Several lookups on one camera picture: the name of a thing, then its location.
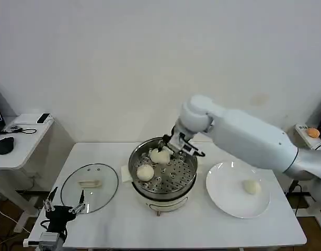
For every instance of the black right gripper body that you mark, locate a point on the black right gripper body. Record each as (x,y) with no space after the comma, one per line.
(167,140)

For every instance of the white side desk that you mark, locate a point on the white side desk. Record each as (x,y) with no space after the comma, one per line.
(27,146)

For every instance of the black computer mouse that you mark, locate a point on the black computer mouse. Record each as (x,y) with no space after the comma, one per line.
(5,145)

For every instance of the white smartphone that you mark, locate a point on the white smartphone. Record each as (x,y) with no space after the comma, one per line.
(43,118)

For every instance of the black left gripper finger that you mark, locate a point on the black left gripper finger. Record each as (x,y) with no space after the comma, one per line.
(80,204)
(49,202)

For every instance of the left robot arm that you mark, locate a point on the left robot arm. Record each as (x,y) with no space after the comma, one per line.
(46,240)

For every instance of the steel steamer pot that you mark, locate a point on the steel steamer pot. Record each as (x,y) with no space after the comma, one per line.
(163,193)

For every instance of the pale box with orange button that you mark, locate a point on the pale box with orange button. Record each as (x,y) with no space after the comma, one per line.
(304,136)

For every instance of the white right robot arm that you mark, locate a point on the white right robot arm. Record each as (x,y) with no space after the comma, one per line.
(244,138)

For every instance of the white steamed bun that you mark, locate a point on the white steamed bun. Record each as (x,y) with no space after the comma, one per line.
(159,156)
(145,172)
(251,187)

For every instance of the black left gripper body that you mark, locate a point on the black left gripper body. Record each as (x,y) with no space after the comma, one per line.
(58,215)

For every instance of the white round plate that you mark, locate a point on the white round plate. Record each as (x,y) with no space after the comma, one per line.
(228,193)

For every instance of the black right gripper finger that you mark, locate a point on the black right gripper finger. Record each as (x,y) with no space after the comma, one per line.
(161,147)
(171,153)

